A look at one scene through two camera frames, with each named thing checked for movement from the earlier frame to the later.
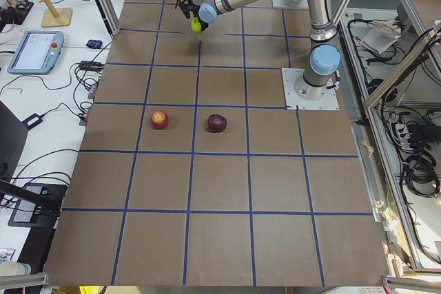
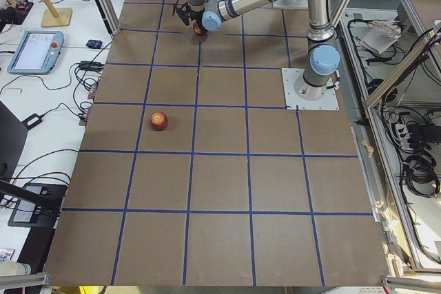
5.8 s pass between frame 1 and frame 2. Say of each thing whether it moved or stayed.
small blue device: stayed
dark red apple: moved
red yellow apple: stayed
